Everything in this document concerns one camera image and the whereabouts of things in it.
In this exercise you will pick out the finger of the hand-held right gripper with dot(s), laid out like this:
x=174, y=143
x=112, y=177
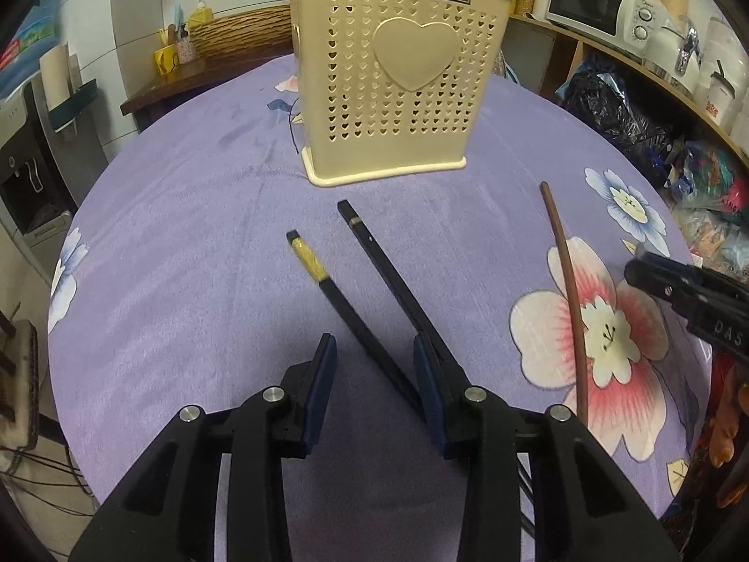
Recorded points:
x=661, y=278

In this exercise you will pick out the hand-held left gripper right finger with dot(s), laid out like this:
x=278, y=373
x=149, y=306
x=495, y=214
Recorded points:
x=427, y=386

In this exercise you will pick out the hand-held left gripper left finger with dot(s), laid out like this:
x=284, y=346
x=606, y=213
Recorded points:
x=319, y=386

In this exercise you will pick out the black chopstick with gold band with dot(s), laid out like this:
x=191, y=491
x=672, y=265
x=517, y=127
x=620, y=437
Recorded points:
x=351, y=310

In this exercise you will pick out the plain black chopstick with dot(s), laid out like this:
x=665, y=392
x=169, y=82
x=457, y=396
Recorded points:
x=386, y=269

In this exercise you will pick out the cream perforated cutlery basket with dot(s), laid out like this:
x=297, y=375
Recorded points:
x=351, y=99

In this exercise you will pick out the colourful plastic bag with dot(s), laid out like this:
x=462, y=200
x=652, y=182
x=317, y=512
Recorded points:
x=708, y=187

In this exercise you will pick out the black plastic bag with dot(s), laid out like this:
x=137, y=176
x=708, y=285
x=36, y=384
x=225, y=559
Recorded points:
x=614, y=105

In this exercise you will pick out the white tumbler with red label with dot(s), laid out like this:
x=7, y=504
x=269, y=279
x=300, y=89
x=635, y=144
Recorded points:
x=721, y=99

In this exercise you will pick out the light wooden shelf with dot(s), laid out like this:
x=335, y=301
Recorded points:
x=585, y=47

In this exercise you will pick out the tall stack of white bowls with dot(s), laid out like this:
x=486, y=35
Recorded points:
x=734, y=41

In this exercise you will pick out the chair with patterned cloth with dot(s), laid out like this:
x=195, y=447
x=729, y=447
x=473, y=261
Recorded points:
x=526, y=61

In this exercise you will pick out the white microwave oven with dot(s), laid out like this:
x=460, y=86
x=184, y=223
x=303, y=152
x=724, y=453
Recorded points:
x=585, y=6

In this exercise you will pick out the dark wooden stool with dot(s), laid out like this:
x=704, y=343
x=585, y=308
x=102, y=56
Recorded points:
x=20, y=380

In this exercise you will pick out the dark wooden counter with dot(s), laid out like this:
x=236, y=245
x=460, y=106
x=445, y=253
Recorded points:
x=175, y=88

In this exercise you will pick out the grey water dispenser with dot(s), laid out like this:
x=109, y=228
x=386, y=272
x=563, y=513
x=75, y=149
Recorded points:
x=35, y=187

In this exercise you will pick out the yellow cup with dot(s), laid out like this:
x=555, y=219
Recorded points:
x=167, y=60

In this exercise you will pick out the brown woven sink basin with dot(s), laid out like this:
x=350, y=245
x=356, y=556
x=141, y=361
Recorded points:
x=240, y=32

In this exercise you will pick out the small patterned pump bottle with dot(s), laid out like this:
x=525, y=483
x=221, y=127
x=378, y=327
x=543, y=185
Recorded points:
x=185, y=47

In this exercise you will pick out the yellow soap bottle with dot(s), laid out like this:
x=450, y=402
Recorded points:
x=200, y=11

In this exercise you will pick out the white paper cup tube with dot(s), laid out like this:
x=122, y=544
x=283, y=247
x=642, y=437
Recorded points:
x=58, y=82

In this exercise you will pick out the blue water jug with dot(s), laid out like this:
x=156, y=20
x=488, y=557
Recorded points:
x=26, y=41

